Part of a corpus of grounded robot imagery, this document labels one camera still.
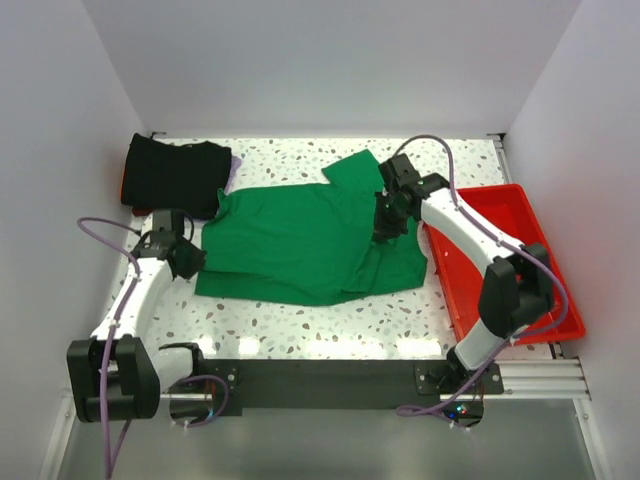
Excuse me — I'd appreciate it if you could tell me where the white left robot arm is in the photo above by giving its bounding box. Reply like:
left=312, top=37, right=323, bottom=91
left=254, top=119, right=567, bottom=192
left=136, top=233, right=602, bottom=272
left=66, top=230, right=207, bottom=423

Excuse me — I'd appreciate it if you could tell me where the aluminium frame rail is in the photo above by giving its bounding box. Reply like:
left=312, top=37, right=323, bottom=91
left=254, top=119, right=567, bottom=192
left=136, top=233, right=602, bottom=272
left=492, top=133, right=594, bottom=401

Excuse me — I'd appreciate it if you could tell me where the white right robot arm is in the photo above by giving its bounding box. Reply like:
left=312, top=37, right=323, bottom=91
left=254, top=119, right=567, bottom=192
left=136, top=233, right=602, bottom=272
left=373, top=154, right=555, bottom=393

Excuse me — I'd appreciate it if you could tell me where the dark red folded t shirt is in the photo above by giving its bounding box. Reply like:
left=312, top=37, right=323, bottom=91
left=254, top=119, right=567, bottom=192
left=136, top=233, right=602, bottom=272
left=120, top=172, right=157, bottom=217

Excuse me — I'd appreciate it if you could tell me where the green t shirt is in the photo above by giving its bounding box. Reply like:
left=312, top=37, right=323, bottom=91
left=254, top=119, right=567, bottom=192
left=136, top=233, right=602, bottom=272
left=194, top=150, right=427, bottom=306

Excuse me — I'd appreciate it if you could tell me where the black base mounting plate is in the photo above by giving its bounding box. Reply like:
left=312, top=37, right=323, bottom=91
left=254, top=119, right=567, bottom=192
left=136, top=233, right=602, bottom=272
left=169, top=360, right=504, bottom=426

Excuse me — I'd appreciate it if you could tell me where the lilac folded t shirt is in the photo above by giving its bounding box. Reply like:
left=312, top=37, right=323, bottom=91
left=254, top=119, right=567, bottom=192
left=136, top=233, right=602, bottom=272
left=223, top=155, right=242, bottom=195

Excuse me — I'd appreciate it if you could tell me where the red plastic bin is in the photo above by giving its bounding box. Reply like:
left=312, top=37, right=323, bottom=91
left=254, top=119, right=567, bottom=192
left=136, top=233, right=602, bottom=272
left=418, top=183, right=587, bottom=347

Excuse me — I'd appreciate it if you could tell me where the black folded t shirt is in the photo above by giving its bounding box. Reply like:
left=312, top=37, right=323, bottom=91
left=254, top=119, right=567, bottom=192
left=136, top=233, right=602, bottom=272
left=120, top=134, right=233, bottom=220

